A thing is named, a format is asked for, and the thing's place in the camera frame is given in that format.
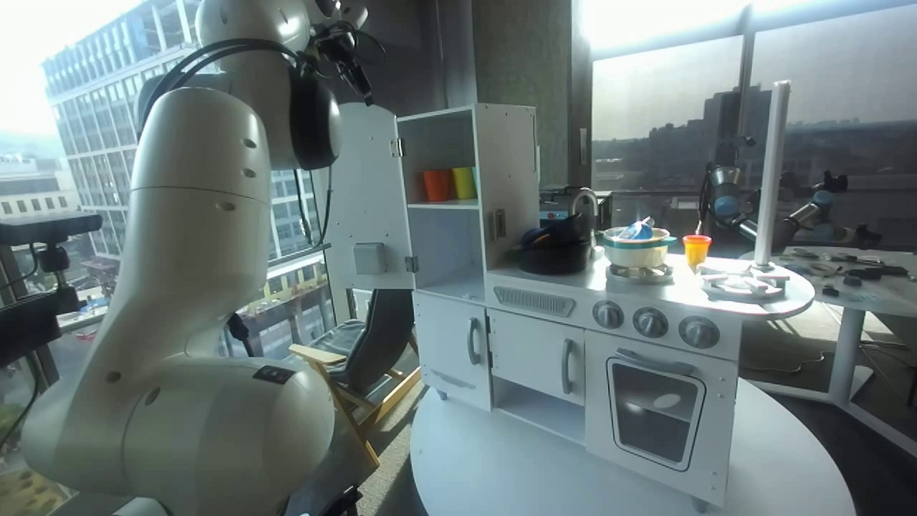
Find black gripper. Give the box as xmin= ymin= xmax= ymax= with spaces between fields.
xmin=315 ymin=20 xmax=380 ymax=103

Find white cabinet door with handle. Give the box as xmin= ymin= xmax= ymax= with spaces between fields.
xmin=327 ymin=101 xmax=423 ymax=293

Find small white cabinet door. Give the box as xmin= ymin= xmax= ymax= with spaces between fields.
xmin=487 ymin=305 xmax=589 ymax=402

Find white oven door with window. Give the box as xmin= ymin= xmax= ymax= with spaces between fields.
xmin=582 ymin=333 xmax=742 ymax=508

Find orange toy cup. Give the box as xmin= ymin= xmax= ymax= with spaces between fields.
xmin=420 ymin=169 xmax=456 ymax=207

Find green toy cup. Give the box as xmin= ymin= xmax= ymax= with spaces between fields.
xmin=451 ymin=163 xmax=478 ymax=203

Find glass office building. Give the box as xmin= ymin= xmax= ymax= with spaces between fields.
xmin=40 ymin=0 xmax=339 ymax=359

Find black toy kettle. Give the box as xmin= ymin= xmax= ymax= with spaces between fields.
xmin=516 ymin=189 xmax=599 ymax=279

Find white toy kitchen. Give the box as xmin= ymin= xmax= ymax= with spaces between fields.
xmin=393 ymin=101 xmax=821 ymax=510

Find wooden folding chair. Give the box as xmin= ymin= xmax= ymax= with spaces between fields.
xmin=286 ymin=285 xmax=424 ymax=467

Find white toy pot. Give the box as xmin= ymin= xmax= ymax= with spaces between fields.
xmin=596 ymin=216 xmax=679 ymax=276

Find grey stove knob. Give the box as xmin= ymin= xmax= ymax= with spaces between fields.
xmin=590 ymin=299 xmax=627 ymax=333
xmin=630 ymin=305 xmax=670 ymax=341
xmin=679 ymin=315 xmax=726 ymax=353

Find orange cup with straw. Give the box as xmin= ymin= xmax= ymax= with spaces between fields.
xmin=679 ymin=222 xmax=716 ymax=273

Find dark tripod equipment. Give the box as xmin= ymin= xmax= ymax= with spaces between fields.
xmin=698 ymin=161 xmax=855 ymax=253

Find white upright pole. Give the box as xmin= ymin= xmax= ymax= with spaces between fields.
xmin=752 ymin=78 xmax=795 ymax=273

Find round white table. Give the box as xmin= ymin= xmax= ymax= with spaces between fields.
xmin=407 ymin=372 xmax=860 ymax=516

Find black tools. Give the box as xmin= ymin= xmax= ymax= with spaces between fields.
xmin=788 ymin=250 xmax=913 ymax=299

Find white desk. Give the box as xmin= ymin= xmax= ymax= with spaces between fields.
xmin=774 ymin=243 xmax=917 ymax=409

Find long black cable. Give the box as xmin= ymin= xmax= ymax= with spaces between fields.
xmin=135 ymin=34 xmax=325 ymax=133

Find white fridge door with handle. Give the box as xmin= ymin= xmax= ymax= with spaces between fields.
xmin=413 ymin=290 xmax=493 ymax=414

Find black camera stand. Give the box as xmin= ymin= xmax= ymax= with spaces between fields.
xmin=0 ymin=213 xmax=107 ymax=372

